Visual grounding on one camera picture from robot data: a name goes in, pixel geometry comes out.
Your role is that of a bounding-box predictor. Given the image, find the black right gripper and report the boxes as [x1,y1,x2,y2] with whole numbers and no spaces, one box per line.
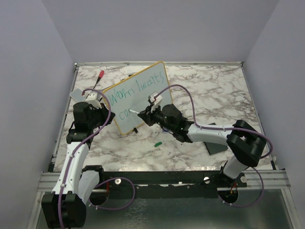
[139,102,175,132]

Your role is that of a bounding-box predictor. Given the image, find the yellow framed whiteboard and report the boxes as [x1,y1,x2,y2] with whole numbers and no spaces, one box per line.
[103,62,169,135]

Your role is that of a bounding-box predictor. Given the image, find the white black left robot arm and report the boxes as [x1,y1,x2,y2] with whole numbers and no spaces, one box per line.
[41,101,115,229]

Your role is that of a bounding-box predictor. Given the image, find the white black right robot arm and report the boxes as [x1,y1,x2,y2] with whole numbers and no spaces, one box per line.
[137,104,266,187]

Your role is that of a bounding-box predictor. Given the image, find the black rectangular eraser block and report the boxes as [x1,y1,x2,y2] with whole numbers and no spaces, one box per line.
[203,123,228,156]

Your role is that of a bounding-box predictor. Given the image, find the small white square device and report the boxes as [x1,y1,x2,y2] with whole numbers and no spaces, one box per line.
[70,88,85,103]

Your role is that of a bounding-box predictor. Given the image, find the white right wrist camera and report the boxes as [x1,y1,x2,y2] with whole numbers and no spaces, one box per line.
[148,92,163,113]

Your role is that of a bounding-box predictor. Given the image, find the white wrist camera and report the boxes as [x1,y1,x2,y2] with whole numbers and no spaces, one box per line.
[148,92,163,113]
[84,92,102,109]

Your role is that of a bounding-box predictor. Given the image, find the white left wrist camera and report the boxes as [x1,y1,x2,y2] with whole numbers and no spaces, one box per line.
[84,92,102,109]

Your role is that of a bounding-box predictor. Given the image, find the red handled screwdriver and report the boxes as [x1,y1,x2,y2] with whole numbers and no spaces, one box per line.
[93,70,104,89]

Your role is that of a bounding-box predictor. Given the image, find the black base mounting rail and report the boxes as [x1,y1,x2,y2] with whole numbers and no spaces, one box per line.
[92,170,247,199]

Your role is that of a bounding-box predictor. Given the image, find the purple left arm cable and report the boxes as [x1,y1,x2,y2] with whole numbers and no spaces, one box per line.
[58,88,136,229]

